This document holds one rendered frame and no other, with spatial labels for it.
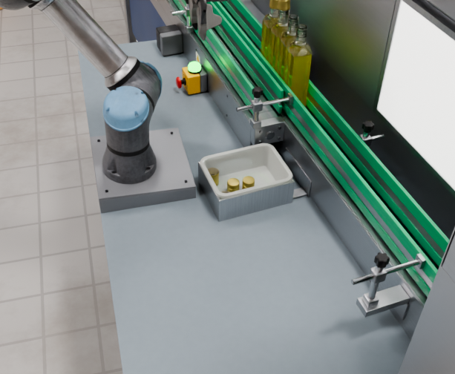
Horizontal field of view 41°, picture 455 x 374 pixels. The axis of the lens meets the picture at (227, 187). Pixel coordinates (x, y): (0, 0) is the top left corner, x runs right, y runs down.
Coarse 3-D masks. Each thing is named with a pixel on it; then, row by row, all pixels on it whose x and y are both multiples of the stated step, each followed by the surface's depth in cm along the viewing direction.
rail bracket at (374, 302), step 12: (384, 264) 121; (408, 264) 127; (420, 264) 127; (372, 276) 124; (384, 276) 124; (372, 288) 127; (396, 288) 135; (360, 300) 132; (372, 300) 130; (384, 300) 132; (396, 300) 132; (408, 300) 133; (372, 312) 131
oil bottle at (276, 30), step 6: (276, 24) 176; (270, 30) 178; (276, 30) 175; (282, 30) 174; (270, 36) 179; (276, 36) 175; (270, 42) 180; (276, 42) 176; (270, 48) 181; (276, 48) 177; (270, 54) 182; (276, 54) 179; (270, 60) 183; (276, 60) 180; (276, 66) 181
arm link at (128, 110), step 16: (112, 96) 157; (128, 96) 157; (144, 96) 158; (112, 112) 154; (128, 112) 154; (144, 112) 156; (112, 128) 157; (128, 128) 156; (144, 128) 159; (112, 144) 161; (128, 144) 159; (144, 144) 163
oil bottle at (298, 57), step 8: (288, 48) 169; (296, 48) 166; (304, 48) 167; (288, 56) 171; (296, 56) 167; (304, 56) 168; (288, 64) 172; (296, 64) 168; (304, 64) 169; (288, 72) 173; (296, 72) 170; (304, 72) 171; (288, 80) 174; (296, 80) 172; (304, 80) 173; (296, 88) 174; (304, 88) 175; (304, 96) 177; (304, 104) 179
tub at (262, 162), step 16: (208, 160) 170; (224, 160) 172; (240, 160) 174; (256, 160) 177; (272, 160) 174; (208, 176) 164; (224, 176) 175; (240, 176) 175; (256, 176) 175; (272, 176) 175; (288, 176) 165; (240, 192) 160
